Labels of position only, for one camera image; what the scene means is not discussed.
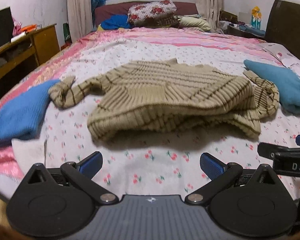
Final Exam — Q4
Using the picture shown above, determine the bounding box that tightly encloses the beige striped knit sweater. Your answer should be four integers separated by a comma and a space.
49, 59, 280, 141

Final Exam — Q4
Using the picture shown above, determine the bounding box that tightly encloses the teal folded fleece garment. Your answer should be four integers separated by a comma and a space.
244, 60, 300, 115

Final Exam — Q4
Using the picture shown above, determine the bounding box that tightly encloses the blue cloth pile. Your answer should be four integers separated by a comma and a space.
101, 15, 134, 30

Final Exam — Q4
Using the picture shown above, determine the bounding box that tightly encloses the pale green pillow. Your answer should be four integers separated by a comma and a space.
179, 16, 211, 32

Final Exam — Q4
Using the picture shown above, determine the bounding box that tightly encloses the beige curtain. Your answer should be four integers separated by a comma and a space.
194, 0, 225, 33
66, 0, 93, 42

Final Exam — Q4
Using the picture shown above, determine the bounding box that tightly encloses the bright blue folded knit garment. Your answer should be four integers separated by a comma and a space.
0, 79, 60, 143

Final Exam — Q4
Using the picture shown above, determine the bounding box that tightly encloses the cluttered nightstand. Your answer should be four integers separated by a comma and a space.
218, 10, 266, 40

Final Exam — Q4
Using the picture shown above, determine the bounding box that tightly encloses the black television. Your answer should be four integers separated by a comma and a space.
0, 7, 14, 47

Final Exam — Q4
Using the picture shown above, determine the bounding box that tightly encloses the cherry print pillow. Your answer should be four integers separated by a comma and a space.
260, 43, 300, 77

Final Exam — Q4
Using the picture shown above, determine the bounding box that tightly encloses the orange item on cabinet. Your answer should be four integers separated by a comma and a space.
20, 24, 37, 33

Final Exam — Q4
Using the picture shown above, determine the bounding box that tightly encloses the wooden TV cabinet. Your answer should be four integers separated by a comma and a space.
0, 24, 60, 99

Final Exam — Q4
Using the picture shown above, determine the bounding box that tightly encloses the right beige curtain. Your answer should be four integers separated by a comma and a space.
194, 0, 225, 33

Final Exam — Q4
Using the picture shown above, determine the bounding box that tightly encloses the pink floral bed sheet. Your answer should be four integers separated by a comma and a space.
0, 28, 300, 198

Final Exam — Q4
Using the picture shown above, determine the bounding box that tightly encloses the red floral folded quilt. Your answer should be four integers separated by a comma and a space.
127, 0, 178, 28

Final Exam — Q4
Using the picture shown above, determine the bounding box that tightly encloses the dark wooden headboard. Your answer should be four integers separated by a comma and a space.
264, 0, 300, 59

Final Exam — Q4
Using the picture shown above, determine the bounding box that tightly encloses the yellow teal carton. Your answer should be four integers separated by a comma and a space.
251, 6, 262, 29

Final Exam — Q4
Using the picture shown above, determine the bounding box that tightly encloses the left beige curtain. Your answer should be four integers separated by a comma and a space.
66, 0, 93, 42

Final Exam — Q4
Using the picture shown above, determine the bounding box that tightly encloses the maroon sofa back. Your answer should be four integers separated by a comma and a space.
93, 1, 198, 26

